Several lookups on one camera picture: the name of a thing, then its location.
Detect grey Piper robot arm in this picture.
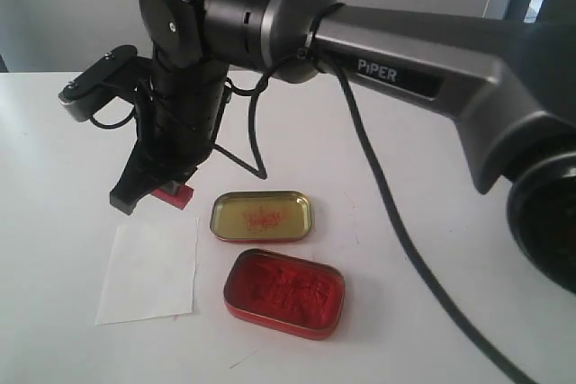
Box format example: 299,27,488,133
110,0,575,290

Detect white paper sheet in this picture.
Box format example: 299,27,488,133
94,218,200,326

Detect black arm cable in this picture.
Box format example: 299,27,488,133
89,0,545,384

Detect gold tin lid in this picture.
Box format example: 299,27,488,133
210,191,313,243

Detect red ink pad tin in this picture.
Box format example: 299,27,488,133
223,248,346,340

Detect red stamp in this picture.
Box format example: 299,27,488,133
150,183,194,210

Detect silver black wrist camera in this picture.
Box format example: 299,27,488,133
58,45,151,122

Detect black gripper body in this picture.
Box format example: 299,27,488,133
134,47,230,182

